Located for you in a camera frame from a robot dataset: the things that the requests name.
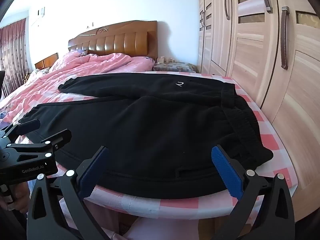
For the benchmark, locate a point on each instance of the small wooden cabinet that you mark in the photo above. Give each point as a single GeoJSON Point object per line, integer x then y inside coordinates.
{"type": "Point", "coordinates": [47, 61]}

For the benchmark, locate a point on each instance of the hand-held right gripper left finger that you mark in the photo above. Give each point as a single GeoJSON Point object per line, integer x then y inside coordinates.
{"type": "Point", "coordinates": [93, 170]}

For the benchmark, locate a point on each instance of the pink checkered bed sheet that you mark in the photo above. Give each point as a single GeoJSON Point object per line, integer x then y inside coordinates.
{"type": "Point", "coordinates": [270, 140]}

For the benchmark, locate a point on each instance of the nightstand with floral cloth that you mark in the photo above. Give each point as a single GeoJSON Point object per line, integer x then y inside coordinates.
{"type": "Point", "coordinates": [175, 66]}

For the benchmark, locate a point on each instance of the wall hook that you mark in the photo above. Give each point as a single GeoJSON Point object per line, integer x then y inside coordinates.
{"type": "Point", "coordinates": [89, 25]}

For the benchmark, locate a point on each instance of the white air conditioner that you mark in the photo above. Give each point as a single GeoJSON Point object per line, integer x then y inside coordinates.
{"type": "Point", "coordinates": [39, 13]}

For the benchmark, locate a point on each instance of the wooden bed headboard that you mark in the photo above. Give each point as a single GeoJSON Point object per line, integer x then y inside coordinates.
{"type": "Point", "coordinates": [120, 40]}

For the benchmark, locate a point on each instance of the pink quilt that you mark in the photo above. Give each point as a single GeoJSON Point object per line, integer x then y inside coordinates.
{"type": "Point", "coordinates": [87, 67]}

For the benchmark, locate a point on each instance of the reddish patterned curtain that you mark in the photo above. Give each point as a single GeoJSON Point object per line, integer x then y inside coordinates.
{"type": "Point", "coordinates": [11, 55]}

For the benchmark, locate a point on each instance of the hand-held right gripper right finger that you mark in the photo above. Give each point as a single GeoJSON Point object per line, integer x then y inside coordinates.
{"type": "Point", "coordinates": [226, 170]}

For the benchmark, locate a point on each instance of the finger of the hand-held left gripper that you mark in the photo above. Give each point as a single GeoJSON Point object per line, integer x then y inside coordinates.
{"type": "Point", "coordinates": [27, 125]}
{"type": "Point", "coordinates": [56, 137]}

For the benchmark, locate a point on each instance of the small ornaments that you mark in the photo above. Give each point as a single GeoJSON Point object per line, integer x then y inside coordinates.
{"type": "Point", "coordinates": [161, 60]}

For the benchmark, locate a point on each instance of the light wooden wardrobe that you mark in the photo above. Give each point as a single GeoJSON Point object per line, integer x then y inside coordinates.
{"type": "Point", "coordinates": [255, 55]}

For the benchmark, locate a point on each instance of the person's left hand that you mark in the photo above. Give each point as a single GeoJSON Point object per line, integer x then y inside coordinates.
{"type": "Point", "coordinates": [21, 195]}

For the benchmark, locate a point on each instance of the black pants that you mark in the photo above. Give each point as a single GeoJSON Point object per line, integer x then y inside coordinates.
{"type": "Point", "coordinates": [150, 130]}

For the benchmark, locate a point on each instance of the leopard print cloth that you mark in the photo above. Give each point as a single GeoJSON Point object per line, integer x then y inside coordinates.
{"type": "Point", "coordinates": [27, 77]}

